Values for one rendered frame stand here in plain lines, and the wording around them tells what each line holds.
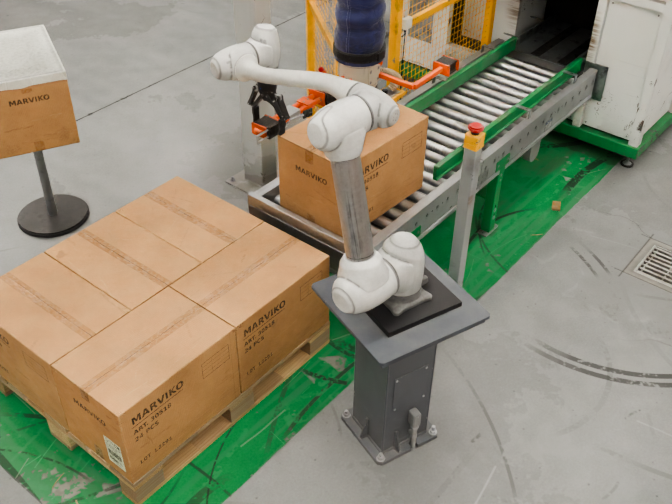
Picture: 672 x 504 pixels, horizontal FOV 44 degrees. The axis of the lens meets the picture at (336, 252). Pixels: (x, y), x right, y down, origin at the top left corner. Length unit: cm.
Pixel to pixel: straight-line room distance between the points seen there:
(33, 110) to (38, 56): 29
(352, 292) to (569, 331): 171
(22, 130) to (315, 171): 154
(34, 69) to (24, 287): 117
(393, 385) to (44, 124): 222
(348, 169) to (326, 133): 16
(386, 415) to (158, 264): 119
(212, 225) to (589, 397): 190
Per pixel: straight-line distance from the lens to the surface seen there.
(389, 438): 357
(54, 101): 438
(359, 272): 284
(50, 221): 500
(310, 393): 384
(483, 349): 411
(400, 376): 330
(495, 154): 445
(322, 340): 400
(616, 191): 538
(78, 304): 360
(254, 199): 396
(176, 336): 337
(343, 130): 261
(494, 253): 467
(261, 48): 308
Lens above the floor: 288
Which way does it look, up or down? 39 degrees down
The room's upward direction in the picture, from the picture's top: 1 degrees clockwise
